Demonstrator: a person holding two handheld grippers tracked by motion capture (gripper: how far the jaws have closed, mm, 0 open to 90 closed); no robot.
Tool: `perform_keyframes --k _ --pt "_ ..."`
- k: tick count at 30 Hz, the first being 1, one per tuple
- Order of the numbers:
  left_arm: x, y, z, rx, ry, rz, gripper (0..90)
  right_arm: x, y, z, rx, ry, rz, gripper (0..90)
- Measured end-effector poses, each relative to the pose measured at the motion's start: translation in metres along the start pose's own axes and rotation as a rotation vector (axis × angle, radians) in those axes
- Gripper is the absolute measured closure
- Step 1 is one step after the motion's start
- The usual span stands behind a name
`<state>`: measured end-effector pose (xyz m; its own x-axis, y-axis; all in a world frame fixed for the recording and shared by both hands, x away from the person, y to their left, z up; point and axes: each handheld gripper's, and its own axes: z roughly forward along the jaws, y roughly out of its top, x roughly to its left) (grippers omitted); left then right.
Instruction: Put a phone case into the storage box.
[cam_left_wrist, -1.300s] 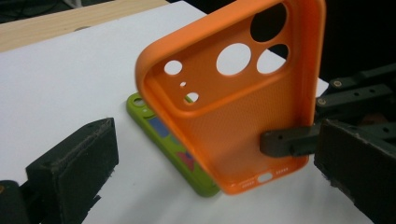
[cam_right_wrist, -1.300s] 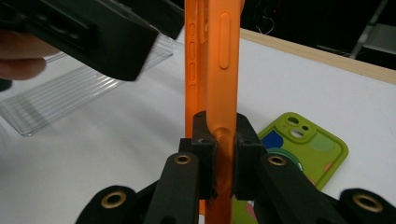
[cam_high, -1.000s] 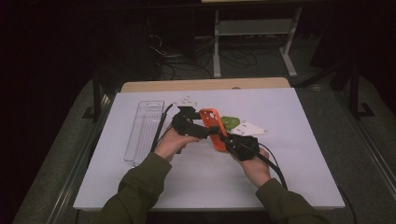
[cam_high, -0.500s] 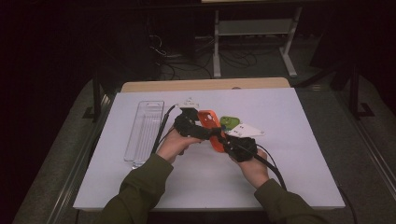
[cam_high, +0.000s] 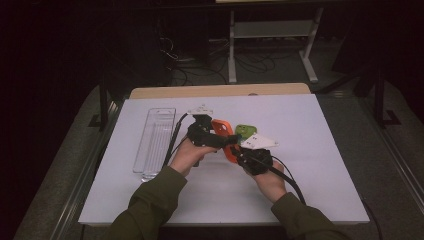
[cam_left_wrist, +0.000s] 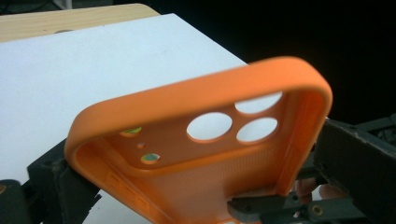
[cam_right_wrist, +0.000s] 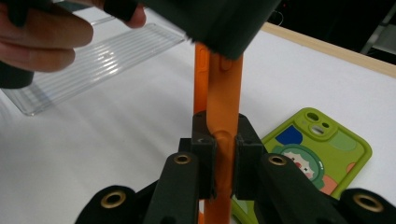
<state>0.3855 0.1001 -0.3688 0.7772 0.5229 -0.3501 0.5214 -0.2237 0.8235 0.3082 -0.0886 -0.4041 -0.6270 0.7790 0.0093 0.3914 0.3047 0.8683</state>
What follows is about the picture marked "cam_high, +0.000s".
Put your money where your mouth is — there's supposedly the person's right hand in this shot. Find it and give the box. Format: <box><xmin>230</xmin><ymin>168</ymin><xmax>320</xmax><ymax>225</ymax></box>
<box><xmin>246</xmin><ymin>161</ymin><xmax>288</xmax><ymax>205</ymax></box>

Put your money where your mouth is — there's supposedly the clear plastic tray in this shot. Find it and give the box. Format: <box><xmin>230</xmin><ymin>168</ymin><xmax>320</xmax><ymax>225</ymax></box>
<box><xmin>132</xmin><ymin>107</ymin><xmax>177</xmax><ymax>183</ymax></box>

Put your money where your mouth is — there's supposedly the green clown phone case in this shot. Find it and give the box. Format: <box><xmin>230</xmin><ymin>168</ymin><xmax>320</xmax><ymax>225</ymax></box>
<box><xmin>234</xmin><ymin>124</ymin><xmax>258</xmax><ymax>141</ymax></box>

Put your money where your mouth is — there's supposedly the white metal table frame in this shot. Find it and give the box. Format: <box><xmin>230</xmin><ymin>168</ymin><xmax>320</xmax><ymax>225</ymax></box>
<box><xmin>214</xmin><ymin>0</ymin><xmax>325</xmax><ymax>85</ymax></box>

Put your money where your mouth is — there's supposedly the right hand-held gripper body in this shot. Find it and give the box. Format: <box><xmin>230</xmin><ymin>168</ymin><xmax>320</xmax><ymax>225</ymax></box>
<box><xmin>237</xmin><ymin>132</ymin><xmax>280</xmax><ymax>177</ymax></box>

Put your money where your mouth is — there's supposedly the person's left hand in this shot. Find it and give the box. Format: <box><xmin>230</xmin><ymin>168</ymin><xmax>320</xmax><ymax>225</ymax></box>
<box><xmin>169</xmin><ymin>136</ymin><xmax>218</xmax><ymax>178</ymax></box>

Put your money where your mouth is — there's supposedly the metal frame rail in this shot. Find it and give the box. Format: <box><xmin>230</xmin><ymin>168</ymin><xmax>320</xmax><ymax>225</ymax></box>
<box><xmin>49</xmin><ymin>99</ymin><xmax>125</xmax><ymax>240</ymax></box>
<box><xmin>362</xmin><ymin>96</ymin><xmax>424</xmax><ymax>214</ymax></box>

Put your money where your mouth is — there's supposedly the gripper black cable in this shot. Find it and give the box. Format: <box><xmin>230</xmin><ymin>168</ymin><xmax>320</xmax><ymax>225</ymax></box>
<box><xmin>265</xmin><ymin>155</ymin><xmax>385</xmax><ymax>240</ymax></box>
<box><xmin>162</xmin><ymin>112</ymin><xmax>190</xmax><ymax>168</ymax></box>

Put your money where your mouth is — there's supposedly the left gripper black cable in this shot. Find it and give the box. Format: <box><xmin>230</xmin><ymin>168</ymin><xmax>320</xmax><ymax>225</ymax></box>
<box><xmin>162</xmin><ymin>112</ymin><xmax>190</xmax><ymax>168</ymax></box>

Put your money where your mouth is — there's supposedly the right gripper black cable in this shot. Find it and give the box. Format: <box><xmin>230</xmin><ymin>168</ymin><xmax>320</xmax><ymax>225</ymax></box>
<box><xmin>265</xmin><ymin>155</ymin><xmax>385</xmax><ymax>240</ymax></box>

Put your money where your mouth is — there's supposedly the tangle of floor cables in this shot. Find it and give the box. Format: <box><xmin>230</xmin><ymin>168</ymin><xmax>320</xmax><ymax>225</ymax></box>
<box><xmin>156</xmin><ymin>33</ymin><xmax>278</xmax><ymax>87</ymax></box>

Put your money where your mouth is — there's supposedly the black metal stand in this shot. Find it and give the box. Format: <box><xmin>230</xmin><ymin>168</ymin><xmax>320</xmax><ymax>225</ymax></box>
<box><xmin>87</xmin><ymin>75</ymin><xmax>116</xmax><ymax>133</ymax></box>
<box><xmin>372</xmin><ymin>65</ymin><xmax>402</xmax><ymax>130</ymax></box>

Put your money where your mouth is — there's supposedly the light wooden board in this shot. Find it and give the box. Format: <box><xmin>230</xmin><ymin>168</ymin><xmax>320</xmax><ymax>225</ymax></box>
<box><xmin>128</xmin><ymin>82</ymin><xmax>312</xmax><ymax>100</ymax></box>

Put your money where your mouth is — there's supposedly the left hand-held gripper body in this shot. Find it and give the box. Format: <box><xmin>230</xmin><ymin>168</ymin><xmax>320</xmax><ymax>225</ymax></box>
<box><xmin>186</xmin><ymin>105</ymin><xmax>231</xmax><ymax>150</ymax></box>

